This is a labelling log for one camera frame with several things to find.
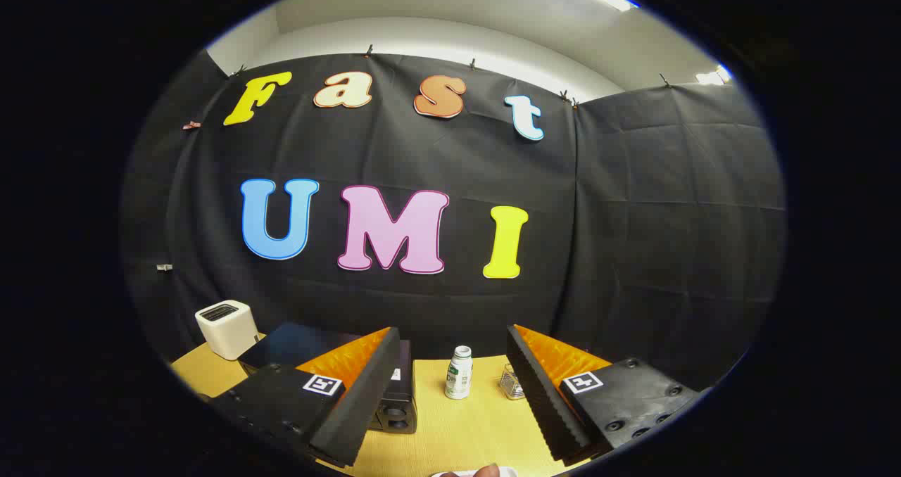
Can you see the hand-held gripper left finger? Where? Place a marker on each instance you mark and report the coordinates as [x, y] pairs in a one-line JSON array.
[[366, 399]]

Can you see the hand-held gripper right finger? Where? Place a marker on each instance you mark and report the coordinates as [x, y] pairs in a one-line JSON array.
[[538, 399]]

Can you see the black toaster oven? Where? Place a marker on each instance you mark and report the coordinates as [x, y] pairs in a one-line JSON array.
[[295, 343]]

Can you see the white bread toaster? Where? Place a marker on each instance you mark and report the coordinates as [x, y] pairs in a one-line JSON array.
[[229, 333]]

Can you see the white bottle with green label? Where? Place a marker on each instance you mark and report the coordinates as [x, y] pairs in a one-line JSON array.
[[459, 378]]

